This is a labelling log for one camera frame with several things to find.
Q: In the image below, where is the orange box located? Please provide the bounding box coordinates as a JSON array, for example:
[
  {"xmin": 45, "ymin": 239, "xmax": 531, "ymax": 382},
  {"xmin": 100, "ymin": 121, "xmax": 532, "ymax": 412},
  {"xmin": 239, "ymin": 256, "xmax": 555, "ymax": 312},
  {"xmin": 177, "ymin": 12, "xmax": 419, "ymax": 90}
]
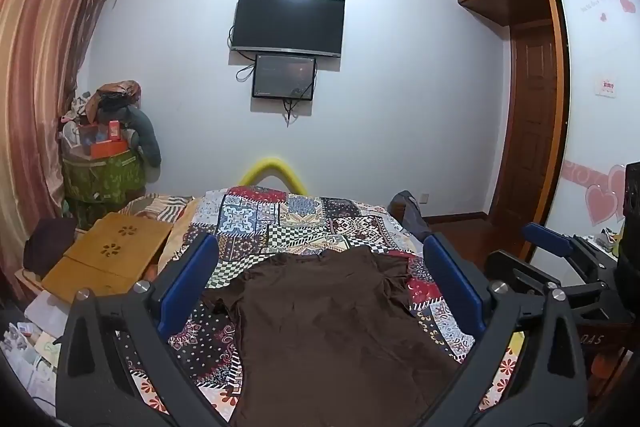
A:
[{"xmin": 90, "ymin": 141, "xmax": 129, "ymax": 158}]

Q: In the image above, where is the wooden lap desk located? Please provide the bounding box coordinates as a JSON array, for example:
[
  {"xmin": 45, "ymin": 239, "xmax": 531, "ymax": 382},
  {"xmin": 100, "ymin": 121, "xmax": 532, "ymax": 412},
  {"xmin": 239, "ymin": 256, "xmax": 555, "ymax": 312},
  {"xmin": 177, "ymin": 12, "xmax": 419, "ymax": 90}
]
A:
[{"xmin": 42, "ymin": 211, "xmax": 187, "ymax": 296}]

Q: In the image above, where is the white heart wardrobe door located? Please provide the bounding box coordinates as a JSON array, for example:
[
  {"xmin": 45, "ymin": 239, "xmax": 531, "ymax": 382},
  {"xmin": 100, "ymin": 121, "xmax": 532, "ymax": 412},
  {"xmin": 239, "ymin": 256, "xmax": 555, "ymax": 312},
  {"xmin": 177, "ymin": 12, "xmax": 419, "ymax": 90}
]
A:
[{"xmin": 525, "ymin": 0, "xmax": 640, "ymax": 268}]

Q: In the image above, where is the orange striped sheet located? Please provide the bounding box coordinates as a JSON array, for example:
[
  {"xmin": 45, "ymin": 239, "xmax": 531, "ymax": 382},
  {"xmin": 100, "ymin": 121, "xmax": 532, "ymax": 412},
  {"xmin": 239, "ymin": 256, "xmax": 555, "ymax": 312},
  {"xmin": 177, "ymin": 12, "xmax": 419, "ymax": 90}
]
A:
[{"xmin": 122, "ymin": 193, "xmax": 196, "ymax": 225}]

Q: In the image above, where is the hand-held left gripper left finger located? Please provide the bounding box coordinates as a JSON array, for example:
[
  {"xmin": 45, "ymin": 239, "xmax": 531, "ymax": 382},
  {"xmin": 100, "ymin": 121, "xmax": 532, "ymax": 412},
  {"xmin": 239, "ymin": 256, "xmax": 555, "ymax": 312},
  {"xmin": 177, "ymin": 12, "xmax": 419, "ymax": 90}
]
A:
[{"xmin": 55, "ymin": 234, "xmax": 236, "ymax": 427}]

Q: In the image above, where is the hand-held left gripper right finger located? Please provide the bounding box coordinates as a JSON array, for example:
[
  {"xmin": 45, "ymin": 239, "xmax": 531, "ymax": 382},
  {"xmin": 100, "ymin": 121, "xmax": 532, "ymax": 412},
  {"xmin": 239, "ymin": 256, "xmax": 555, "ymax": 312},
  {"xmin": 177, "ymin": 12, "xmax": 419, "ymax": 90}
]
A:
[{"xmin": 424, "ymin": 233, "xmax": 587, "ymax": 427}]

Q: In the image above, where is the black wall television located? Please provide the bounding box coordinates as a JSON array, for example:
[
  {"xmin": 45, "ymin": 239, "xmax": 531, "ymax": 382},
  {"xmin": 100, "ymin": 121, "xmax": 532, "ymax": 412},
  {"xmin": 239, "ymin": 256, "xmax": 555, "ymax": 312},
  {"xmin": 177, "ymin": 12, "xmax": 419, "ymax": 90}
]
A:
[{"xmin": 230, "ymin": 0, "xmax": 346, "ymax": 58}]

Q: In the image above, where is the dark maroon cloth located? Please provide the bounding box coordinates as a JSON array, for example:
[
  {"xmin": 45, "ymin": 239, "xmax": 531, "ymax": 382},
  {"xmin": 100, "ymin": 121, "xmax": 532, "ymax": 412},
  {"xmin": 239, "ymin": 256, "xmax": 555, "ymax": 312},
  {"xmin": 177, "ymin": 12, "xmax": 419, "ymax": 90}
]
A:
[{"xmin": 23, "ymin": 218, "xmax": 77, "ymax": 276}]

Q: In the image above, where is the black monitor cable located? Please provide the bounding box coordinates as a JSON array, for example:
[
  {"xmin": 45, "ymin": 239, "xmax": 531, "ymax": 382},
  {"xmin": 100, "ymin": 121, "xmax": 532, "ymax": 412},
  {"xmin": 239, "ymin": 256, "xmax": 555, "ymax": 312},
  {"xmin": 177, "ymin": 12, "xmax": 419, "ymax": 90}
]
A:
[{"xmin": 281, "ymin": 97, "xmax": 302, "ymax": 128}]

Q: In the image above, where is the brown shirt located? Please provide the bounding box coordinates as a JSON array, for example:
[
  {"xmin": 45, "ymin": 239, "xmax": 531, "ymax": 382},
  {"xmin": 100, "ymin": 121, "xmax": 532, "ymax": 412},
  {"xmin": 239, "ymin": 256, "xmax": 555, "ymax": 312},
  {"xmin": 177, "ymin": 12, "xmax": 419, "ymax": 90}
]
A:
[{"xmin": 202, "ymin": 247, "xmax": 463, "ymax": 427}]

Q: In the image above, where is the small black monitor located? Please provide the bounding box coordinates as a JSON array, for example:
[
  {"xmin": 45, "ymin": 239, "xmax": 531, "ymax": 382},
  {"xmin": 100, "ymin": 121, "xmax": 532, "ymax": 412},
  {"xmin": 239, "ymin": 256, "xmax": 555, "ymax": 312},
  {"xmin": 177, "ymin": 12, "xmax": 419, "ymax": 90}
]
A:
[{"xmin": 251, "ymin": 53, "xmax": 317, "ymax": 101}]

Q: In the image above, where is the green patterned bag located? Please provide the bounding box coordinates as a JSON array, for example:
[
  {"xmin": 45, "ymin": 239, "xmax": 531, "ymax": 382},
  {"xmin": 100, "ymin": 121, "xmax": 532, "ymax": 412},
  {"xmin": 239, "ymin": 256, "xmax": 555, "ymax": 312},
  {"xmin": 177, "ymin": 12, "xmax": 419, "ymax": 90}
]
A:
[{"xmin": 62, "ymin": 149, "xmax": 147, "ymax": 228}]

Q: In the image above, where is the brown wooden door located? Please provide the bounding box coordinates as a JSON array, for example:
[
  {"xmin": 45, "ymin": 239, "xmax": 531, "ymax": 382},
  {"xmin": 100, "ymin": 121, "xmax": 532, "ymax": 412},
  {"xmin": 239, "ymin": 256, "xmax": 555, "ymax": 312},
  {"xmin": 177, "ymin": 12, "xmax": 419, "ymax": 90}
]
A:
[{"xmin": 492, "ymin": 0, "xmax": 571, "ymax": 229}]

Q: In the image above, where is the patchwork quilt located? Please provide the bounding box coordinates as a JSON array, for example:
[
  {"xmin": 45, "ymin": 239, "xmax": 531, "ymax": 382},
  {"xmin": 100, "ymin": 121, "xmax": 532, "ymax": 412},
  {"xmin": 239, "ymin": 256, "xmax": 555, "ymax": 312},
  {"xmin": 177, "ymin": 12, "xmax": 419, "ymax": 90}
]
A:
[{"xmin": 115, "ymin": 186, "xmax": 526, "ymax": 427}]

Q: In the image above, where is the pile of white papers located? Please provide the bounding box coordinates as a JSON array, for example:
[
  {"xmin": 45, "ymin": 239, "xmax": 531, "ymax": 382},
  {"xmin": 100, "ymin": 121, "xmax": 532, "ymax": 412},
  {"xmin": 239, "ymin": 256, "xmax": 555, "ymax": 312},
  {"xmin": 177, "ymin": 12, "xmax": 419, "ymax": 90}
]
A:
[{"xmin": 0, "ymin": 289, "xmax": 72, "ymax": 413}]

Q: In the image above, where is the grey garment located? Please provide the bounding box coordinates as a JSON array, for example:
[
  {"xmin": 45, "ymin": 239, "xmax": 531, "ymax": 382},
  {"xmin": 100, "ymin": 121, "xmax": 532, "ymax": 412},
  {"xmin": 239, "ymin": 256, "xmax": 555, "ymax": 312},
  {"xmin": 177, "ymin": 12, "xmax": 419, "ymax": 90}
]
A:
[{"xmin": 387, "ymin": 190, "xmax": 434, "ymax": 244}]

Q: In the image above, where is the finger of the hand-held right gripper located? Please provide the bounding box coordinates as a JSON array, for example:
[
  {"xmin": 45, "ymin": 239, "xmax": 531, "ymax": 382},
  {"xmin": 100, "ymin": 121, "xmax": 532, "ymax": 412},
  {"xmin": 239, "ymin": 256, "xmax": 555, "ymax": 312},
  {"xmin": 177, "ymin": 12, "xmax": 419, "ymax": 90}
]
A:
[
  {"xmin": 486, "ymin": 249, "xmax": 568, "ymax": 293},
  {"xmin": 522, "ymin": 222, "xmax": 620, "ymax": 269}
]

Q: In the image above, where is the orange brown cloth bundle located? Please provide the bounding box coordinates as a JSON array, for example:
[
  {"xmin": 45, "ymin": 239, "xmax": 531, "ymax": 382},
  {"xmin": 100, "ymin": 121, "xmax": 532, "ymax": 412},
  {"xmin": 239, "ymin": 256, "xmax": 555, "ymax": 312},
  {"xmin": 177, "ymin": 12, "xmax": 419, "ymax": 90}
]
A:
[{"xmin": 84, "ymin": 80, "xmax": 143, "ymax": 118}]

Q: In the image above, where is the striped curtain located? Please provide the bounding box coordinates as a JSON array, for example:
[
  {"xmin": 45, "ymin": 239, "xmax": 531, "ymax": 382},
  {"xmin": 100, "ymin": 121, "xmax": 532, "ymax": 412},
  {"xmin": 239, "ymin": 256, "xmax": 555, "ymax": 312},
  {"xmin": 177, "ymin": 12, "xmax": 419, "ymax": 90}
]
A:
[{"xmin": 0, "ymin": 0, "xmax": 126, "ymax": 303}]

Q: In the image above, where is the yellow foam tube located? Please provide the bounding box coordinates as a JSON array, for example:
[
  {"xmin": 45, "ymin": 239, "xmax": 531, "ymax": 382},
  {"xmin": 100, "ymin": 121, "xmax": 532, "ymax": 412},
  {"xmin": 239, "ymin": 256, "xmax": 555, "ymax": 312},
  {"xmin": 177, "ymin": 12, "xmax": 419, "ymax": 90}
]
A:
[{"xmin": 239, "ymin": 157, "xmax": 308, "ymax": 196}]

